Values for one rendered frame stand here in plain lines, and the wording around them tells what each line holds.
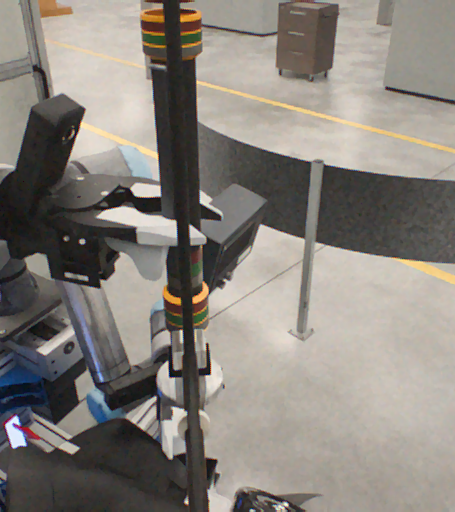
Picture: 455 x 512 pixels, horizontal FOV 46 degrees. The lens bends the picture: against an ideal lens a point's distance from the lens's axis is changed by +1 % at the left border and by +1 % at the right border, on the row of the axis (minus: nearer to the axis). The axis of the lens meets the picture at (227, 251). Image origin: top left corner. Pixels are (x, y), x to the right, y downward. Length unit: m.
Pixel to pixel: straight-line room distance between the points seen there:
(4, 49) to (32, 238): 2.15
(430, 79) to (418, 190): 4.65
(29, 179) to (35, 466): 0.28
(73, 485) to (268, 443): 1.82
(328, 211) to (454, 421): 1.06
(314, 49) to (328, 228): 4.99
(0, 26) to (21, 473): 2.26
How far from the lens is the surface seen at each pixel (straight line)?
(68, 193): 0.49
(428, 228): 2.46
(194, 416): 0.41
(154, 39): 0.40
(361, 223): 2.46
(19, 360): 1.47
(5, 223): 0.54
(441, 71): 6.90
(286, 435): 2.40
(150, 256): 0.46
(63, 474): 0.60
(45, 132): 0.46
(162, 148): 0.42
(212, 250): 1.25
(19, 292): 1.40
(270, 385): 2.59
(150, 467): 0.84
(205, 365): 0.49
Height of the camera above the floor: 1.87
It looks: 32 degrees down
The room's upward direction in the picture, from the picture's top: straight up
